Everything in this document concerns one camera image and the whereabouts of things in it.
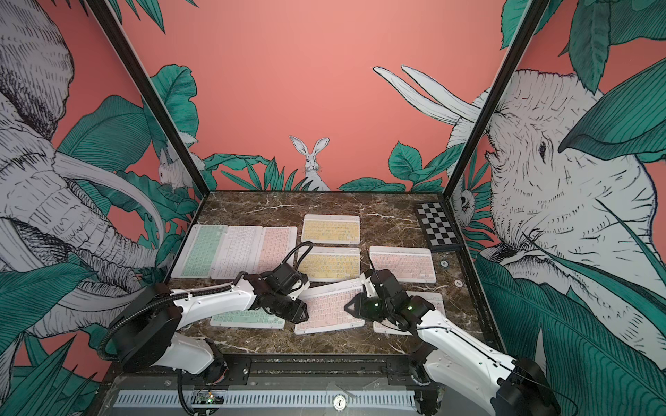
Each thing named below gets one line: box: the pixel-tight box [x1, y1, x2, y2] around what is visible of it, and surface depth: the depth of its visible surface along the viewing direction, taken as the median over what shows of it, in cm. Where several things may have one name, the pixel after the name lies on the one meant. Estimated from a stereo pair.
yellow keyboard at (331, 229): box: [300, 214, 361, 245], surface depth 109 cm
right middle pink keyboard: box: [369, 246, 437, 284], surface depth 100 cm
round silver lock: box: [333, 395, 347, 412], surface depth 71 cm
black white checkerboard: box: [414, 201, 464, 254], surface depth 106 cm
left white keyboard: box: [210, 225, 263, 280], surface depth 102 cm
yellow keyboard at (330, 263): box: [296, 246, 361, 283], surface depth 98 cm
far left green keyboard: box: [170, 223, 229, 279], surface depth 101 cm
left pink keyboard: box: [253, 226, 299, 273], surface depth 104 cm
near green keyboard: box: [209, 308, 286, 330], surface depth 85 cm
